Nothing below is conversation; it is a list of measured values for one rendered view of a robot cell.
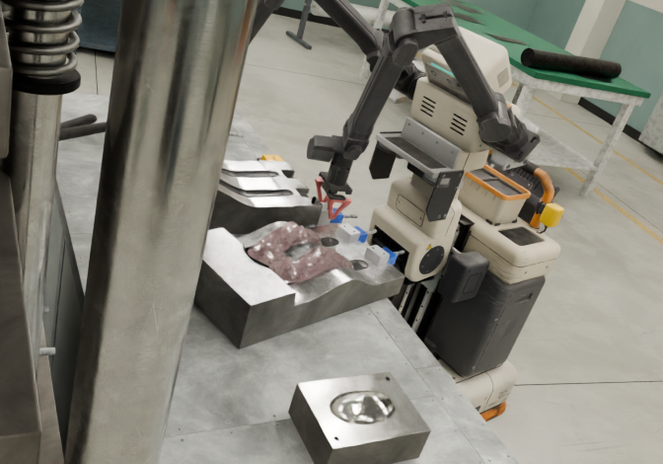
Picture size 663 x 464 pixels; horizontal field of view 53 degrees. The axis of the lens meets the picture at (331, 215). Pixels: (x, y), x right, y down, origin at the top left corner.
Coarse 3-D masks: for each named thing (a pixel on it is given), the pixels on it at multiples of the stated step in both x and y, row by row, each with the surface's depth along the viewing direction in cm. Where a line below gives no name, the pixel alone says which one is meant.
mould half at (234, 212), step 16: (224, 160) 188; (224, 176) 176; (224, 192) 163; (224, 208) 165; (240, 208) 167; (256, 208) 169; (272, 208) 172; (288, 208) 174; (304, 208) 176; (320, 208) 178; (224, 224) 168; (240, 224) 170; (256, 224) 172; (304, 224) 179
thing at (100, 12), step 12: (84, 0) 589; (96, 0) 600; (108, 0) 611; (120, 0) 623; (84, 12) 557; (96, 12) 566; (108, 12) 576; (84, 24) 528; (96, 24) 536; (108, 24) 545; (84, 36) 502; (96, 36) 510; (108, 36) 518; (96, 48) 495; (108, 48) 497
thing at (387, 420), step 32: (320, 384) 119; (352, 384) 122; (384, 384) 124; (320, 416) 112; (352, 416) 118; (384, 416) 119; (416, 416) 119; (320, 448) 110; (352, 448) 109; (384, 448) 113; (416, 448) 118
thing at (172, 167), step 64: (128, 0) 29; (192, 0) 28; (256, 0) 30; (128, 64) 30; (192, 64) 29; (128, 128) 31; (192, 128) 31; (128, 192) 32; (192, 192) 33; (128, 256) 34; (192, 256) 35; (128, 320) 35; (128, 384) 38; (128, 448) 40
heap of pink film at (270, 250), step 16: (288, 224) 158; (272, 240) 153; (288, 240) 154; (304, 240) 156; (320, 240) 163; (256, 256) 147; (272, 256) 148; (304, 256) 150; (320, 256) 150; (336, 256) 152; (288, 272) 144; (304, 272) 146; (320, 272) 147
